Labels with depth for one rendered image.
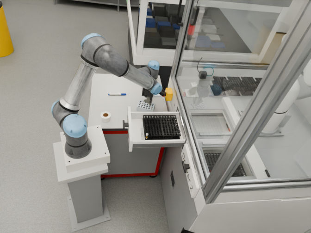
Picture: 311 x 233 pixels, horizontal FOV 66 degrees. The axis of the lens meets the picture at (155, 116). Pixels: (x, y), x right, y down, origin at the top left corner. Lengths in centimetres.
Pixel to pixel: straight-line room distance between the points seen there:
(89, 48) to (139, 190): 144
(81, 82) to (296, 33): 97
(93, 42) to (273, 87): 82
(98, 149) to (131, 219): 87
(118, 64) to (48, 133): 169
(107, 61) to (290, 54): 76
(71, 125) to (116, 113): 55
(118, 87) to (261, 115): 140
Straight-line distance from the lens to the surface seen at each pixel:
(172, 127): 154
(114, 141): 181
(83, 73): 129
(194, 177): 132
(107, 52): 116
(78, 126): 130
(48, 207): 228
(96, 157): 144
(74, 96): 134
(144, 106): 181
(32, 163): 254
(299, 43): 70
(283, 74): 72
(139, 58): 215
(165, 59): 219
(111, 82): 204
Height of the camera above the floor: 202
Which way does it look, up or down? 45 degrees down
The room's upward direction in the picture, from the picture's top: 10 degrees clockwise
